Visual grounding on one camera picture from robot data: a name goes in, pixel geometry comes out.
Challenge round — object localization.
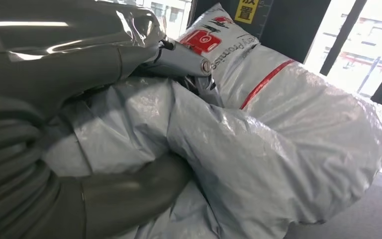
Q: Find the white plastic mailer package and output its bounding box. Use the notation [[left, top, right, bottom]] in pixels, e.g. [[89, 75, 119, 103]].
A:
[[41, 2, 382, 239]]

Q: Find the black and yellow ruler label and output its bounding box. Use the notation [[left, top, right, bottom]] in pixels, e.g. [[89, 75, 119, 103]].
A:
[[234, 0, 275, 39]]

